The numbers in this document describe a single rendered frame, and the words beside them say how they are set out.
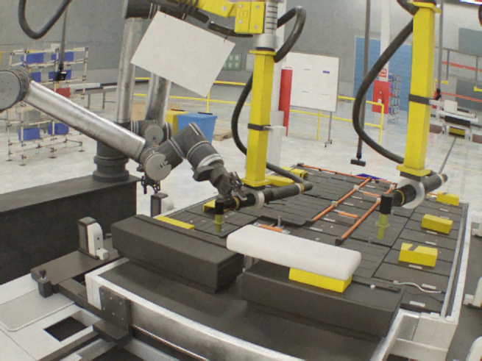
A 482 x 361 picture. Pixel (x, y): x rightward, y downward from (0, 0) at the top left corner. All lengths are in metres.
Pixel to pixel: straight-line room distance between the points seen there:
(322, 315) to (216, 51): 0.97
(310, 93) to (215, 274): 8.66
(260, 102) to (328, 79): 8.14
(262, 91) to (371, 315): 0.86
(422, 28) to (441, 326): 0.86
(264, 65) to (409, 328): 0.99
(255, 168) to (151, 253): 0.49
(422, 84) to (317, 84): 8.60
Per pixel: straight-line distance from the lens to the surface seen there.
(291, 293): 1.19
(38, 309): 1.54
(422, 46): 1.21
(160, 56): 1.68
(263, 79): 1.59
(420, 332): 1.37
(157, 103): 2.63
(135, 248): 1.46
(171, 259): 1.37
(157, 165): 1.76
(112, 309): 1.34
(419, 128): 1.21
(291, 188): 1.82
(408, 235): 1.96
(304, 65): 9.84
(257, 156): 1.62
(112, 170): 2.73
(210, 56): 1.64
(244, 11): 1.60
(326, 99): 9.73
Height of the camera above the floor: 1.64
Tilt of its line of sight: 16 degrees down
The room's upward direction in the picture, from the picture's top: 5 degrees clockwise
